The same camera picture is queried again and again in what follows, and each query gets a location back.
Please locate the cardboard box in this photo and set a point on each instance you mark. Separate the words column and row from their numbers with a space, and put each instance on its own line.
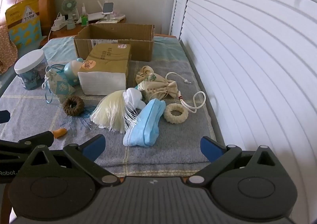
column 138, row 50

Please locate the white power strip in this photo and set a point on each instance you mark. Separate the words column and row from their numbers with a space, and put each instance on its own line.
column 59, row 24

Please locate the yellow printed bag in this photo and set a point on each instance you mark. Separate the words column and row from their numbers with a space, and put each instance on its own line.
column 22, row 23

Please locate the white louvered door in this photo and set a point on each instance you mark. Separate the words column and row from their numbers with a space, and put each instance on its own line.
column 180, row 3
column 247, row 65

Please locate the blue thread fringe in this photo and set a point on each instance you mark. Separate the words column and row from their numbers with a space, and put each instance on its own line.
column 84, row 117

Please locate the blue face mask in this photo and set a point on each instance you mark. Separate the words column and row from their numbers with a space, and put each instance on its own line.
column 146, row 125

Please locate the clear jar with white lid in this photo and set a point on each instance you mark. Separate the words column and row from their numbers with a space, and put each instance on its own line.
column 29, row 70

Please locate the white phone stand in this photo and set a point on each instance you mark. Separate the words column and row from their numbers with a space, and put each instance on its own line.
column 108, row 7

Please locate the orange earplug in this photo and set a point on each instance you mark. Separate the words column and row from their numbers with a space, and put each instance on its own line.
column 60, row 133

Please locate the cream tassel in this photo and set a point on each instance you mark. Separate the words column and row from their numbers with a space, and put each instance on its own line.
column 111, row 110

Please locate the white router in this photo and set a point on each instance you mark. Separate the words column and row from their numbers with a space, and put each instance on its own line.
column 99, row 16

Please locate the grey plaid blanket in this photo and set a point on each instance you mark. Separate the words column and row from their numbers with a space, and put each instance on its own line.
column 173, row 144

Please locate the floral cloth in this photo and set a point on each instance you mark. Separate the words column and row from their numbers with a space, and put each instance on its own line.
column 6, row 50

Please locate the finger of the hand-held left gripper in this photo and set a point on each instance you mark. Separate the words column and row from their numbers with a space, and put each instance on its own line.
column 4, row 116
column 37, row 139

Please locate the tan wrapped tissue pack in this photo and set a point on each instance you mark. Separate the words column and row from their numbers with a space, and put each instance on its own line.
column 106, row 60

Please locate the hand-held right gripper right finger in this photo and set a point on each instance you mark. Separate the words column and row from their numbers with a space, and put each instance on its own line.
column 210, row 148

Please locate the small white desk fan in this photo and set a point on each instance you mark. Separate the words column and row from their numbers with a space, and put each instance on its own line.
column 69, row 5

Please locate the wooden nightstand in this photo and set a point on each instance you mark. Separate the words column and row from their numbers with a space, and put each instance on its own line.
column 62, row 33

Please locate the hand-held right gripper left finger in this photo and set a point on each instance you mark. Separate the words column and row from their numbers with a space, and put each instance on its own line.
column 95, row 148

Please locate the wooden bed frame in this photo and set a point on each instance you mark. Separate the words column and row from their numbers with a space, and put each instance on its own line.
column 164, row 36

